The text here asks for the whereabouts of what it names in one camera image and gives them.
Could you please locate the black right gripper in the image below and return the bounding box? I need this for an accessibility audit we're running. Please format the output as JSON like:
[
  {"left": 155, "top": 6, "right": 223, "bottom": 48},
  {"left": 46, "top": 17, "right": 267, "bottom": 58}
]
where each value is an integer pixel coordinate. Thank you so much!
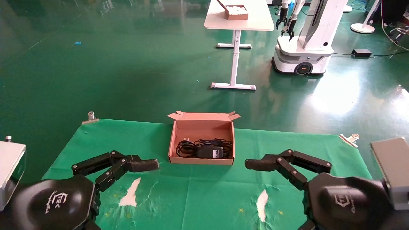
[{"left": 297, "top": 172, "right": 397, "bottom": 230}]

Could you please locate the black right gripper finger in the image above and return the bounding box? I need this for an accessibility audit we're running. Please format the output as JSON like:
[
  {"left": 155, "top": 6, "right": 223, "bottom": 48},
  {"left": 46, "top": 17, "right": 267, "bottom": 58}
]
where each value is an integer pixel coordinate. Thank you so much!
[{"left": 245, "top": 149, "right": 332, "bottom": 191}]

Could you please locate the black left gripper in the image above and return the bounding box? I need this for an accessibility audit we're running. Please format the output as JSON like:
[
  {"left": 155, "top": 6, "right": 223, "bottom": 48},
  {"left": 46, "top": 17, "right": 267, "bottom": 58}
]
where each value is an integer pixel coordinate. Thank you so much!
[{"left": 11, "top": 174, "right": 101, "bottom": 230}]

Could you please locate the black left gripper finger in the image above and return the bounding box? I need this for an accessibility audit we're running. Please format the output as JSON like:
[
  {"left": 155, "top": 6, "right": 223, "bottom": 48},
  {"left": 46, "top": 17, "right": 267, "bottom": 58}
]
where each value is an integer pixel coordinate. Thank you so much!
[{"left": 71, "top": 150, "right": 160, "bottom": 193}]

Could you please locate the black power adapter with cable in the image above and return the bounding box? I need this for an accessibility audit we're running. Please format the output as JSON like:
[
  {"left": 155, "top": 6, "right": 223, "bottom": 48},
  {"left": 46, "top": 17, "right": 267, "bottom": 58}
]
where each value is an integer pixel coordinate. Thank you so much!
[{"left": 194, "top": 138, "right": 233, "bottom": 159}]

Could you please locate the open brown cardboard box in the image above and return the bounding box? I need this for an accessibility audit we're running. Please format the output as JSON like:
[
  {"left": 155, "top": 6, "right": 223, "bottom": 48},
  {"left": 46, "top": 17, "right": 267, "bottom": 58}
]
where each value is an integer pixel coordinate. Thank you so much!
[{"left": 167, "top": 111, "right": 241, "bottom": 165}]

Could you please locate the small brown box with white contents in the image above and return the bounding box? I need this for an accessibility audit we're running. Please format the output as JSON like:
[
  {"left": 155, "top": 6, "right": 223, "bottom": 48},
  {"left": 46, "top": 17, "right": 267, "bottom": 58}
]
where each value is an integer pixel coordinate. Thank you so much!
[{"left": 217, "top": 0, "right": 249, "bottom": 21}]

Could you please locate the green table cloth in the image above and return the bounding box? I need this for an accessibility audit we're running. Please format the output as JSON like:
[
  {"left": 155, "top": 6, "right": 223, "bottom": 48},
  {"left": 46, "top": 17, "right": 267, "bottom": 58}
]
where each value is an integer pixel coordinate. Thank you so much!
[{"left": 42, "top": 119, "right": 373, "bottom": 230}]

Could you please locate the metal cloth clip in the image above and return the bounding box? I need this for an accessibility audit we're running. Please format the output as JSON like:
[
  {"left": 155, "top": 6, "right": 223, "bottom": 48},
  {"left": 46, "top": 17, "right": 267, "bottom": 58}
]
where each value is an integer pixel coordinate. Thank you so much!
[
  {"left": 339, "top": 133, "right": 360, "bottom": 148},
  {"left": 81, "top": 111, "right": 100, "bottom": 125}
]

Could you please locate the white wheeled background robot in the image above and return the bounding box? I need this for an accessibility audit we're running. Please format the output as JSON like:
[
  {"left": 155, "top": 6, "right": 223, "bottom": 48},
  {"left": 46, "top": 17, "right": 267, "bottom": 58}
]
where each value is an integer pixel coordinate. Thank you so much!
[{"left": 272, "top": 0, "right": 349, "bottom": 76}]

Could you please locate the background robot black gripper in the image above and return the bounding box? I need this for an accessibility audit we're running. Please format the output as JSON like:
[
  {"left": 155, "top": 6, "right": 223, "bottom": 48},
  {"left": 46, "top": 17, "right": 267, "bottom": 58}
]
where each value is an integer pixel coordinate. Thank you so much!
[
  {"left": 281, "top": 0, "right": 305, "bottom": 41},
  {"left": 276, "top": 0, "right": 289, "bottom": 30}
]

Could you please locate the white height-adjustable table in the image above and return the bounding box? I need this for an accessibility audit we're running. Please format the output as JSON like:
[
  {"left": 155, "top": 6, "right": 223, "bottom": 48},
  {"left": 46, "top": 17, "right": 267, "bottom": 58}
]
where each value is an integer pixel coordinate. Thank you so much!
[{"left": 204, "top": 0, "right": 275, "bottom": 91}]

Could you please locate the black power brick on floor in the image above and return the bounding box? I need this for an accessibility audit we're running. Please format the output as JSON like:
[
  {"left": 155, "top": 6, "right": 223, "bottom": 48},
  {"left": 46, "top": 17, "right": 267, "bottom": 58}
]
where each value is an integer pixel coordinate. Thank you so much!
[{"left": 351, "top": 49, "right": 372, "bottom": 58}]

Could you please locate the white round stand base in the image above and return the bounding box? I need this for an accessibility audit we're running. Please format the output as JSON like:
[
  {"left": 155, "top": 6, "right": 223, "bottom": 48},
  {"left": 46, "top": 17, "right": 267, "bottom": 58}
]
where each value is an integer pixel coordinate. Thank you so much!
[{"left": 350, "top": 0, "right": 381, "bottom": 34}]

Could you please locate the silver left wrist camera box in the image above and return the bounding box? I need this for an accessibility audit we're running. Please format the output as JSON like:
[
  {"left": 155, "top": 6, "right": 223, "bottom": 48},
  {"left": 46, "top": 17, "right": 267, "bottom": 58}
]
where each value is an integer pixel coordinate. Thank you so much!
[{"left": 0, "top": 136, "right": 27, "bottom": 212}]

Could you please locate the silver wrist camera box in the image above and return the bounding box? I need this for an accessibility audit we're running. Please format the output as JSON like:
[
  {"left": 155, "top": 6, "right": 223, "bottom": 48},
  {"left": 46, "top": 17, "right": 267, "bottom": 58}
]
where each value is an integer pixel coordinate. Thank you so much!
[
  {"left": 370, "top": 137, "right": 409, "bottom": 210},
  {"left": 0, "top": 136, "right": 27, "bottom": 212}
]

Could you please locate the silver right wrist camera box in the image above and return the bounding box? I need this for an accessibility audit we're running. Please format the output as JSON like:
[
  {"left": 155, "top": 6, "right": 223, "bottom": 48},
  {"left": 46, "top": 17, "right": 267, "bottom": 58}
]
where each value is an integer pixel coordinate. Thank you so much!
[{"left": 370, "top": 137, "right": 409, "bottom": 210}]

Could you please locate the black floor cable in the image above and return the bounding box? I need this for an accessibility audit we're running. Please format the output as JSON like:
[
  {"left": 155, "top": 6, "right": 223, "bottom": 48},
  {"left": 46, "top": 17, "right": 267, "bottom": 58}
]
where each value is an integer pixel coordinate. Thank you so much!
[{"left": 332, "top": 50, "right": 409, "bottom": 59}]

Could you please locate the white floor cable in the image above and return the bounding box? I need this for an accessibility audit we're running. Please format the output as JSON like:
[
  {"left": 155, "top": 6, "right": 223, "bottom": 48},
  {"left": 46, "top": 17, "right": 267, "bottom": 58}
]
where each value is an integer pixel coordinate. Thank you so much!
[{"left": 380, "top": 0, "right": 409, "bottom": 51}]

